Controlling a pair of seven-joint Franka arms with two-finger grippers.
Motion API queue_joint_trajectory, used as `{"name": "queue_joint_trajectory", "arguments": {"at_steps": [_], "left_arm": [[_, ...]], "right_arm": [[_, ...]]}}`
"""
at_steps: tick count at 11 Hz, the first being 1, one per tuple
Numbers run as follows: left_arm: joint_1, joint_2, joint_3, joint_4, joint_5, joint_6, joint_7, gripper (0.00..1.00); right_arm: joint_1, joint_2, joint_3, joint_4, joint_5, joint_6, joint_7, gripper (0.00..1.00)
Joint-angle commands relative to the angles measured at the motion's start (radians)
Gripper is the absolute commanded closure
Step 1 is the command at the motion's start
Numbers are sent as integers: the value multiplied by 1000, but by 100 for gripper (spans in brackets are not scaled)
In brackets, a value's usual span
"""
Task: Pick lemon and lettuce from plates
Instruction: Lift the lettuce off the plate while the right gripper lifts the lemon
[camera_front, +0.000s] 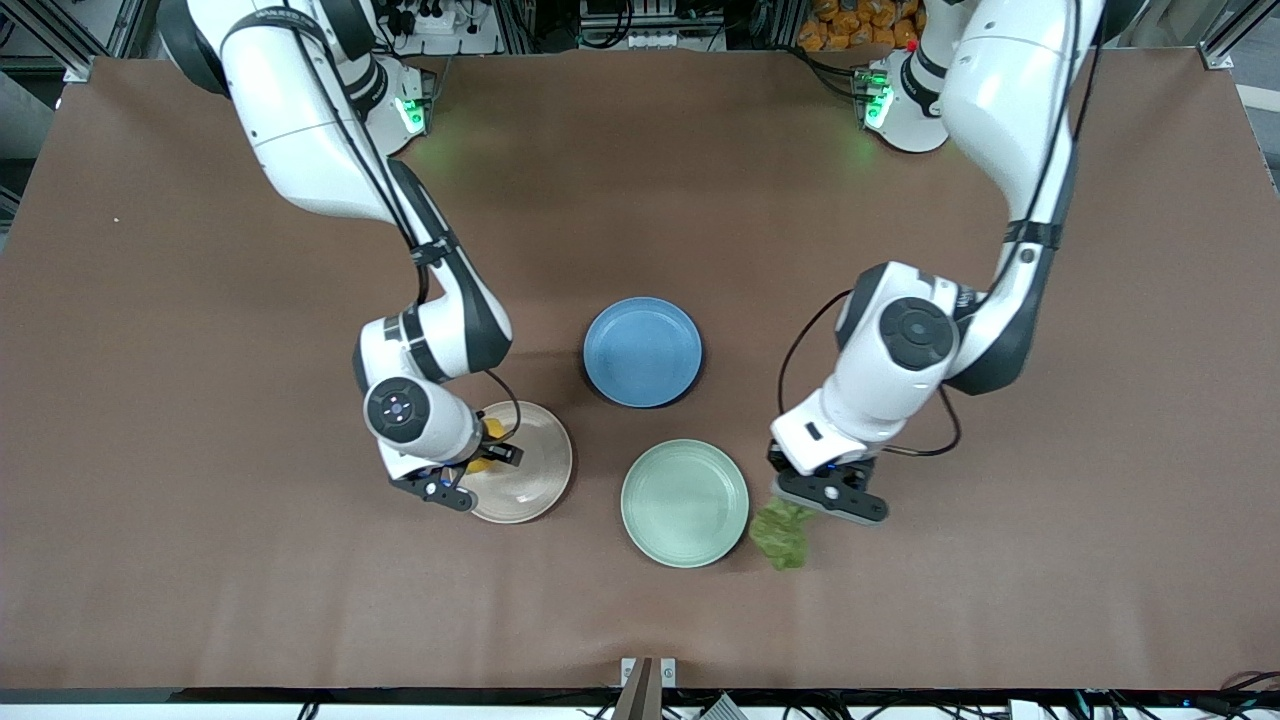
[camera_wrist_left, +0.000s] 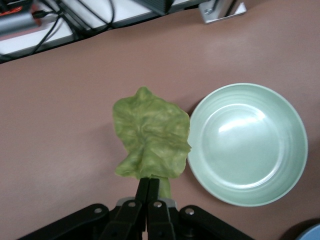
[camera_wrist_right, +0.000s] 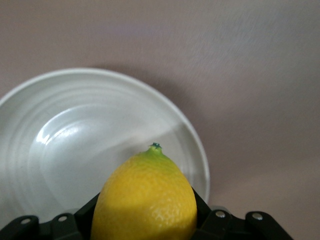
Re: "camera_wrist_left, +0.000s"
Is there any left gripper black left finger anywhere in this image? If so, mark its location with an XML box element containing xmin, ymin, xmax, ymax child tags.
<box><xmin>99</xmin><ymin>177</ymin><xmax>150</xmax><ymax>240</ymax></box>

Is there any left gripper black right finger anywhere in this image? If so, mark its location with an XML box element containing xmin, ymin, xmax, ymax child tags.
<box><xmin>147</xmin><ymin>178</ymin><xmax>185</xmax><ymax>240</ymax></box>

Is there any green lettuce leaf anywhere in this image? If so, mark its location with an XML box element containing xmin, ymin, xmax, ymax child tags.
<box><xmin>111</xmin><ymin>86</ymin><xmax>193</xmax><ymax>201</ymax></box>

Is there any pale green plate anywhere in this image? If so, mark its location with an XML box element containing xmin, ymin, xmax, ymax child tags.
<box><xmin>187</xmin><ymin>82</ymin><xmax>309</xmax><ymax>208</ymax></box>

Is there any brown table cover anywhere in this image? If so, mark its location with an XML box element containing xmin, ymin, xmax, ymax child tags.
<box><xmin>0</xmin><ymin>0</ymin><xmax>320</xmax><ymax>240</ymax></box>

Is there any blue plate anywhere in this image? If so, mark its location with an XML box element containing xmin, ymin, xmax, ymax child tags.
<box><xmin>298</xmin><ymin>223</ymin><xmax>320</xmax><ymax>240</ymax></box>

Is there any grey ribbed box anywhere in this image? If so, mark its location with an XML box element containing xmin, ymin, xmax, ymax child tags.
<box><xmin>133</xmin><ymin>0</ymin><xmax>174</xmax><ymax>15</ymax></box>

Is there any grey metal box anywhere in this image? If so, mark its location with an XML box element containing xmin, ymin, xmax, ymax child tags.
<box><xmin>0</xmin><ymin>11</ymin><xmax>41</xmax><ymax>38</ymax></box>

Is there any black cable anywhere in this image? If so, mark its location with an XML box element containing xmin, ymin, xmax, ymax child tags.
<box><xmin>82</xmin><ymin>0</ymin><xmax>117</xmax><ymax>32</ymax></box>
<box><xmin>0</xmin><ymin>9</ymin><xmax>63</xmax><ymax>60</ymax></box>

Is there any silver camera mount bracket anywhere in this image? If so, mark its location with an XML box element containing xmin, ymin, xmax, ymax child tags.
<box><xmin>198</xmin><ymin>0</ymin><xmax>248</xmax><ymax>25</ymax></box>

